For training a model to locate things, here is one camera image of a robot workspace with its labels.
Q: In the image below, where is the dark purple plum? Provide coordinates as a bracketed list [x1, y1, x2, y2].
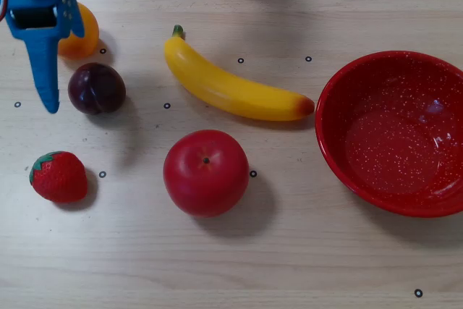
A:
[67, 62, 127, 116]

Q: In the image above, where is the yellow orange peach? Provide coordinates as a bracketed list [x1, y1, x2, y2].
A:
[57, 2, 101, 59]

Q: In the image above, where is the yellow banana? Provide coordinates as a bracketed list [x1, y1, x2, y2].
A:
[163, 25, 315, 122]

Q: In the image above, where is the red speckled bowl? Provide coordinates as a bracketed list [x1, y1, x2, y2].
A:
[314, 51, 463, 219]

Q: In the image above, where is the red strawberry with green leaves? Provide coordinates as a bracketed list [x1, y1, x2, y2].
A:
[28, 151, 88, 204]

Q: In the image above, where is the red apple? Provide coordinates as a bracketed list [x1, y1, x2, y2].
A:
[162, 129, 250, 219]

